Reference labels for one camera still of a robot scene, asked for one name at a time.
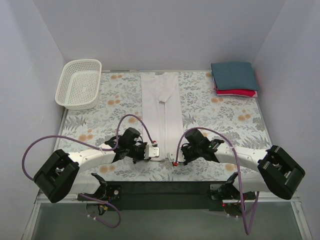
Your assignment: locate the white t shirt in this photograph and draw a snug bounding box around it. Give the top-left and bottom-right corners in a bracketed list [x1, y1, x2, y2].
[140, 72, 184, 162]

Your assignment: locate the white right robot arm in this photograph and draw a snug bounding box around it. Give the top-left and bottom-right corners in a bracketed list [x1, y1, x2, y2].
[181, 128, 306, 200]

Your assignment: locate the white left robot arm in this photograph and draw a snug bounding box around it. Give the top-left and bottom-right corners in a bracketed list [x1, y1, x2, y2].
[33, 127, 159, 203]

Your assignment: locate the floral patterned table mat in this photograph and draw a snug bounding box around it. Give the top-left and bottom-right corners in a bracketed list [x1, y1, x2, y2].
[56, 71, 272, 182]

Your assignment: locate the folded red t shirt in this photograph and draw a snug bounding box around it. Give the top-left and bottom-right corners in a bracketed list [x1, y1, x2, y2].
[215, 89, 256, 97]

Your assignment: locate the folded pink t shirt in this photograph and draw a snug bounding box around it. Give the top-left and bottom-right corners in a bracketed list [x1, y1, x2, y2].
[212, 76, 259, 99]

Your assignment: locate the folded teal t shirt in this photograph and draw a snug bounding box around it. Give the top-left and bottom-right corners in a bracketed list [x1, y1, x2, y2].
[211, 61, 260, 91]

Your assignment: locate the white plastic basket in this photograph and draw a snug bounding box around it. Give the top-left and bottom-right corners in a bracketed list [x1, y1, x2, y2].
[55, 59, 102, 111]

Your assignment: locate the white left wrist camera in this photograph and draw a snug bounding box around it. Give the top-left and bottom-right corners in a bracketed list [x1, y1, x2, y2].
[144, 140, 160, 159]

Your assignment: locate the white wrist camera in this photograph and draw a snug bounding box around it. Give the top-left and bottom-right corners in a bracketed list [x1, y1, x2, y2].
[144, 140, 160, 159]
[167, 152, 179, 167]

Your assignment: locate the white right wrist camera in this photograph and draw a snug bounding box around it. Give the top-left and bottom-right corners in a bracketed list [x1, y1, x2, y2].
[167, 152, 179, 167]

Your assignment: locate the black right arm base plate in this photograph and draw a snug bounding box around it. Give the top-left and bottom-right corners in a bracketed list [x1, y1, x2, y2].
[209, 182, 241, 201]

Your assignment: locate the aluminium frame rail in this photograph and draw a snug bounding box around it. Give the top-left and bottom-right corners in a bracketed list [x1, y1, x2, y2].
[23, 182, 312, 240]

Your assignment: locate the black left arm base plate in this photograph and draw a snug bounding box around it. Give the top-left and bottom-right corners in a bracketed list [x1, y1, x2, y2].
[82, 181, 122, 201]

